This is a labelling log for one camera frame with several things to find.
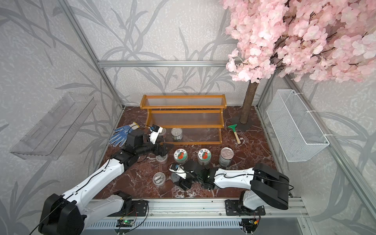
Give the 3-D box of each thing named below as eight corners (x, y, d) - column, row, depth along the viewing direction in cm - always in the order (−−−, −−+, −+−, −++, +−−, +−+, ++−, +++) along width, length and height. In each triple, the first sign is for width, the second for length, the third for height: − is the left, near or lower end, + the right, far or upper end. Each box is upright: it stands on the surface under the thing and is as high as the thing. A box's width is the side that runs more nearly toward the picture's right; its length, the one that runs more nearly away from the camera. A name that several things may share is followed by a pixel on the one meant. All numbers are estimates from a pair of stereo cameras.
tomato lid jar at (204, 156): (198, 166, 90) (198, 161, 83) (198, 155, 95) (198, 148, 88) (211, 166, 90) (212, 161, 83) (210, 155, 95) (211, 148, 88)
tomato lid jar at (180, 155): (174, 166, 90) (172, 160, 83) (175, 155, 95) (174, 148, 88) (187, 166, 90) (186, 160, 83) (188, 155, 95) (187, 148, 88)
